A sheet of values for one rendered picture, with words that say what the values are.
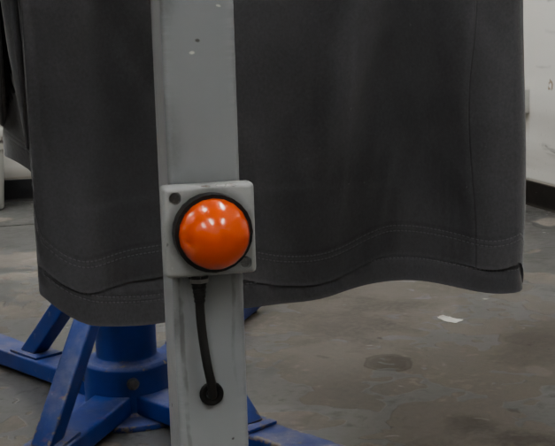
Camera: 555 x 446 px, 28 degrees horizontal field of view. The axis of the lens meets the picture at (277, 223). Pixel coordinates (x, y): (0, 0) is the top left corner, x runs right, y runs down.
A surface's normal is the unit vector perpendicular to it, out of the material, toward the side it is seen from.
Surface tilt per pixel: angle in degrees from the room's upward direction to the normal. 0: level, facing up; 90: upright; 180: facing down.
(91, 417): 0
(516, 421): 0
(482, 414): 0
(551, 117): 90
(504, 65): 88
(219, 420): 90
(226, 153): 90
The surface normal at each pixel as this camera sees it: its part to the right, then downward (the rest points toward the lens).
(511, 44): 0.13, 0.11
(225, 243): 0.41, 0.30
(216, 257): 0.08, 0.62
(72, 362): -0.21, -0.61
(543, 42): -0.97, 0.07
